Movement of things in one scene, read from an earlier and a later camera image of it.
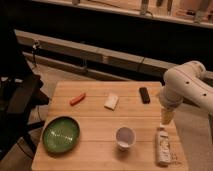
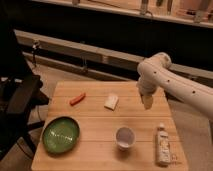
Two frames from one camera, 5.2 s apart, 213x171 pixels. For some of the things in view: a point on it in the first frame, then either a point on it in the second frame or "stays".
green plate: [61, 134] stays
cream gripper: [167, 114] → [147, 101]
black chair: [21, 92] stays
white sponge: [111, 102] stays
